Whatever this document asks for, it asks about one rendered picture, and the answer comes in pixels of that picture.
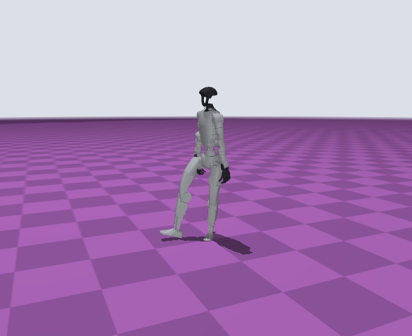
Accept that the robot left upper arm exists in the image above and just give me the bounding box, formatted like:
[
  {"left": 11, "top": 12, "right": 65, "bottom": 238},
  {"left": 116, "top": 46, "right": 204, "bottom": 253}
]
[{"left": 212, "top": 113, "right": 224, "bottom": 147}]

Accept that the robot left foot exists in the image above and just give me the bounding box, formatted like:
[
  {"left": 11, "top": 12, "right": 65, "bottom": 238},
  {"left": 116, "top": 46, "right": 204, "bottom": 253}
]
[{"left": 203, "top": 233, "right": 214, "bottom": 242}]

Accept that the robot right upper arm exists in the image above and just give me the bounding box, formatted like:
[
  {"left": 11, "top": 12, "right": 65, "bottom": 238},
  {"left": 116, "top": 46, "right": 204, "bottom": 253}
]
[{"left": 195, "top": 111, "right": 201, "bottom": 140}]

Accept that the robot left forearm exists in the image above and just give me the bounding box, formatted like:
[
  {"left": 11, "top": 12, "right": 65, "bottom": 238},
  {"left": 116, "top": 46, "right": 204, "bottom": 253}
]
[{"left": 217, "top": 139, "right": 228, "bottom": 169}]

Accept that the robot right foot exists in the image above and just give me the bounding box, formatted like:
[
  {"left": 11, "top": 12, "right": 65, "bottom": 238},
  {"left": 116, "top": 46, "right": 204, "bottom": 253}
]
[{"left": 160, "top": 228, "right": 183, "bottom": 238}]

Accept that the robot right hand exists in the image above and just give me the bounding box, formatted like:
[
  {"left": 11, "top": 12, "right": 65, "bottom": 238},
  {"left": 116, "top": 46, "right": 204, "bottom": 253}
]
[{"left": 194, "top": 154, "right": 206, "bottom": 175}]

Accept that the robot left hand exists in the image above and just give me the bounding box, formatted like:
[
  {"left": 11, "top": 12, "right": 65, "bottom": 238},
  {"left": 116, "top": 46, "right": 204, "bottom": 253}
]
[{"left": 219, "top": 164, "right": 231, "bottom": 184}]

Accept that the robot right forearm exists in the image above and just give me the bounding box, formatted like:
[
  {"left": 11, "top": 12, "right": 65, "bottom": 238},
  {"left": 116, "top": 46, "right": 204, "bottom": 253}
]
[{"left": 194, "top": 138, "right": 202, "bottom": 157}]

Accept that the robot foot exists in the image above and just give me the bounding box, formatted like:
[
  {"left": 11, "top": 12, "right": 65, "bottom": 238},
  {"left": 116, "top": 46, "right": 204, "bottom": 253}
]
[
  {"left": 160, "top": 228, "right": 183, "bottom": 238},
  {"left": 203, "top": 233, "right": 214, "bottom": 242}
]

